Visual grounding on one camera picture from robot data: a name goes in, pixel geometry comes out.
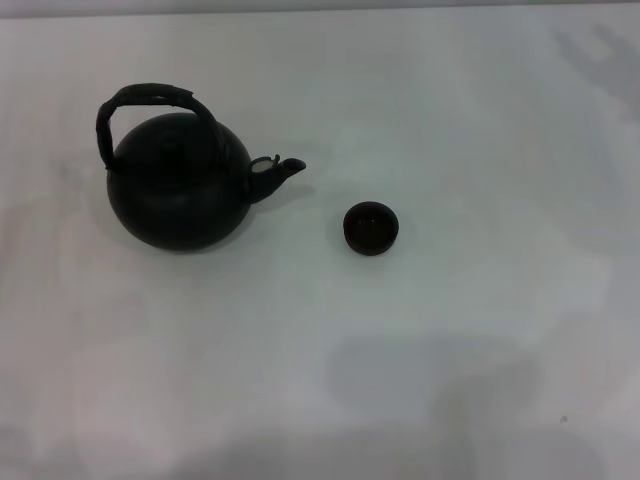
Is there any small dark teacup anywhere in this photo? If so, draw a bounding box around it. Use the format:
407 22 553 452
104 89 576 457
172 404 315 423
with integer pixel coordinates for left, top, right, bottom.
342 200 401 257

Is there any black round teapot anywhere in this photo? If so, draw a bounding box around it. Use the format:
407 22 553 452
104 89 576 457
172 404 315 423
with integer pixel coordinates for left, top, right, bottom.
96 82 308 253

